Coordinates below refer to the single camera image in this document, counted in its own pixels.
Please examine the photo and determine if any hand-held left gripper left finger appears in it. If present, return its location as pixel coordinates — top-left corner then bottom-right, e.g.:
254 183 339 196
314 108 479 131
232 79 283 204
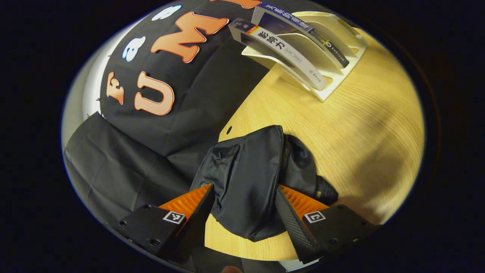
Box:
107 184 216 263

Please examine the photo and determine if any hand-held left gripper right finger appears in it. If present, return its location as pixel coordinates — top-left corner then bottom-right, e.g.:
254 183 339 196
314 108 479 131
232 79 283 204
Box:
275 185 382 265

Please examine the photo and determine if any black schoolbag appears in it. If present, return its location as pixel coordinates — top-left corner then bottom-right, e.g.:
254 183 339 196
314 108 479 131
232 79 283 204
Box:
189 125 339 242

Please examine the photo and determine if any white book with portrait cover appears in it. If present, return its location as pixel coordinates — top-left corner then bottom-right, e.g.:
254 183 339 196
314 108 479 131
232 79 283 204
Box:
228 18 328 91

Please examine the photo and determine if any white bookshelf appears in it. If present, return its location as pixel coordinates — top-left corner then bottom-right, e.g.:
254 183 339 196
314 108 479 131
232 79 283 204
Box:
241 11 369 103

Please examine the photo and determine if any blue book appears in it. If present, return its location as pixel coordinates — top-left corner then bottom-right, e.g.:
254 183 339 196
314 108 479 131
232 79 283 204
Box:
251 2 350 69

